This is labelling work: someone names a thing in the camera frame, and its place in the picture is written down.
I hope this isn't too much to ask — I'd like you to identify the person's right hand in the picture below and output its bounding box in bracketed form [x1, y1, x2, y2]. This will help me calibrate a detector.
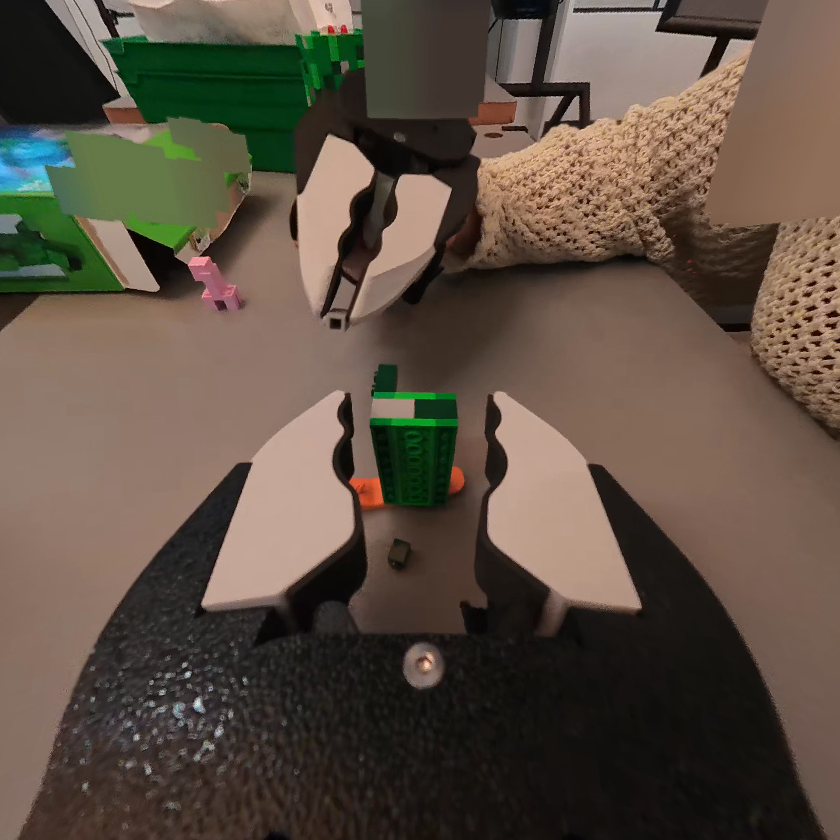
[448, 209, 484, 271]

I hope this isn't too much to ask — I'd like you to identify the pink lego pig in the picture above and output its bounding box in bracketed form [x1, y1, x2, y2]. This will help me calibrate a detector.
[188, 256, 245, 313]

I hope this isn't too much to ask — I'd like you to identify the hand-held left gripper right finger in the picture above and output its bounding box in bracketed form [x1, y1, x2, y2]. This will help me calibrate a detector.
[474, 390, 644, 639]

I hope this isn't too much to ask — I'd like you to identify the brown cardboard sheet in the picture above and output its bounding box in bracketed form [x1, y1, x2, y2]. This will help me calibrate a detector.
[471, 101, 547, 158]

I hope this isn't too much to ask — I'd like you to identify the black metal table frame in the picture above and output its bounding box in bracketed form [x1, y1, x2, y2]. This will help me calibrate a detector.
[489, 0, 592, 132]

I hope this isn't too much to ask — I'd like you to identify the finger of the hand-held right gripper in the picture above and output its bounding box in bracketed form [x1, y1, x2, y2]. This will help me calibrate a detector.
[346, 172, 454, 328]
[293, 133, 378, 329]

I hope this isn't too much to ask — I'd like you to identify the green lego assembly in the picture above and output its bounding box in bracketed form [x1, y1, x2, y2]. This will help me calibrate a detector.
[369, 363, 460, 509]

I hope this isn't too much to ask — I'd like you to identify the person's knit sweater torso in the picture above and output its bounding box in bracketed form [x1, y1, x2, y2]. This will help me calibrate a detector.
[750, 217, 840, 431]

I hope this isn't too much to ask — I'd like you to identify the green lego creeper figure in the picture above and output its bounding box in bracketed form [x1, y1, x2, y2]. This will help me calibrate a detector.
[295, 28, 365, 106]

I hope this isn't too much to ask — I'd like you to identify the orange lego brick separator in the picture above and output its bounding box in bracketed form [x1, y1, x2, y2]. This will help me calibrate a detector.
[349, 466, 468, 511]

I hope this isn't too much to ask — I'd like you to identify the green lego set box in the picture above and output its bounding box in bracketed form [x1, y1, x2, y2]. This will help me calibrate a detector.
[0, 123, 253, 294]

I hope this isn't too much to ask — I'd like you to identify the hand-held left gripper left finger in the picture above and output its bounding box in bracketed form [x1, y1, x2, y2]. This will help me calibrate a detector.
[199, 390, 368, 634]

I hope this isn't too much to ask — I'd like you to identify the white paper bag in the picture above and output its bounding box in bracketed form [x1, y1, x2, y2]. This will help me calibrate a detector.
[128, 0, 365, 46]

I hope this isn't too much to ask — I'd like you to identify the black board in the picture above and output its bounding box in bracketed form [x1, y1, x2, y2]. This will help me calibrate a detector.
[0, 0, 122, 126]

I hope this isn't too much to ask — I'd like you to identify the person's right forearm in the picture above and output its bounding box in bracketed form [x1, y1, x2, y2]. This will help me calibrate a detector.
[459, 49, 756, 273]

